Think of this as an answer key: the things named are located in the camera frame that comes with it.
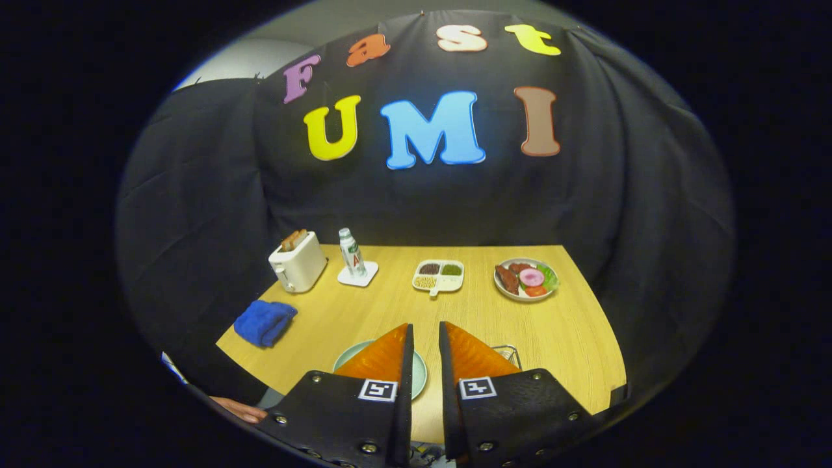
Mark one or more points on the pile of green beans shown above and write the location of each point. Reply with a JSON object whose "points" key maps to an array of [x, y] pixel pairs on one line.
{"points": [[452, 270]]}

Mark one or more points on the pale green plate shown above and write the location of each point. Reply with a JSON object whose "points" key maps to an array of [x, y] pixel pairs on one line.
{"points": [[420, 380]]}

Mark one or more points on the pile of yellow beans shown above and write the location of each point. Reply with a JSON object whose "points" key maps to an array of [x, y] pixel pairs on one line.
{"points": [[426, 282]]}

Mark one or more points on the pink ham slice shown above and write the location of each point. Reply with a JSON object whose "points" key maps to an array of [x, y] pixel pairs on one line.
{"points": [[532, 277]]}

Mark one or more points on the short brown sausage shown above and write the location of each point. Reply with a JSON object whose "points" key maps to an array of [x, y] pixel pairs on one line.
{"points": [[520, 267]]}

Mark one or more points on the white toaster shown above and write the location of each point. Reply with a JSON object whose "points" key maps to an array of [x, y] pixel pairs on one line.
{"points": [[300, 270]]}

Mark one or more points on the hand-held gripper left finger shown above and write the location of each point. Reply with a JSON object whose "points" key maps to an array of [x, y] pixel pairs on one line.
{"points": [[404, 403]]}

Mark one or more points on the black table leg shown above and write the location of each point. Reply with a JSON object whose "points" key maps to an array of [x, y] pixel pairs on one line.
{"points": [[619, 395]]}

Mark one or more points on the long brown sausage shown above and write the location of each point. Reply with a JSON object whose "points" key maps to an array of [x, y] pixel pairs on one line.
{"points": [[507, 279]]}

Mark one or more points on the white-edged tablet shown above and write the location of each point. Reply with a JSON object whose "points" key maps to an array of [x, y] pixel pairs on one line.
{"points": [[174, 367]]}

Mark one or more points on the white divided dish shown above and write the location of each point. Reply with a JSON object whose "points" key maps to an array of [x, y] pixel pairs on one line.
{"points": [[450, 283]]}

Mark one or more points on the white plate of food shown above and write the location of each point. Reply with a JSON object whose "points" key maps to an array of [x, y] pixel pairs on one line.
{"points": [[506, 294]]}

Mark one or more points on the green lettuce leaf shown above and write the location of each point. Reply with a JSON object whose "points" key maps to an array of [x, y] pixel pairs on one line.
{"points": [[551, 278]]}

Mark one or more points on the clear plastic water bottle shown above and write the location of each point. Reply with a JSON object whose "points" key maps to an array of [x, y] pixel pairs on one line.
{"points": [[351, 253]]}

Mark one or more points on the white square coaster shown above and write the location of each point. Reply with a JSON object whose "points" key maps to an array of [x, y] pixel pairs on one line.
{"points": [[348, 280]]}

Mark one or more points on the blue folded towel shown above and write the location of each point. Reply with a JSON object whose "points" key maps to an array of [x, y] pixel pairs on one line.
{"points": [[263, 323]]}

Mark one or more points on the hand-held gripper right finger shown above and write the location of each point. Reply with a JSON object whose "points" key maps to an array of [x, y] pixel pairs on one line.
{"points": [[448, 403]]}

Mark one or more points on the pile of dark beans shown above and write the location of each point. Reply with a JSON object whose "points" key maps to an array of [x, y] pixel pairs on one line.
{"points": [[429, 268]]}

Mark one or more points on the red tomato slice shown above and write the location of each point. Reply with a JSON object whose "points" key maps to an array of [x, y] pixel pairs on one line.
{"points": [[536, 291]]}

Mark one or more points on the brown toast slice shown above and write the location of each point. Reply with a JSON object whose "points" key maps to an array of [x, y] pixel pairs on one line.
{"points": [[300, 236], [289, 243]]}

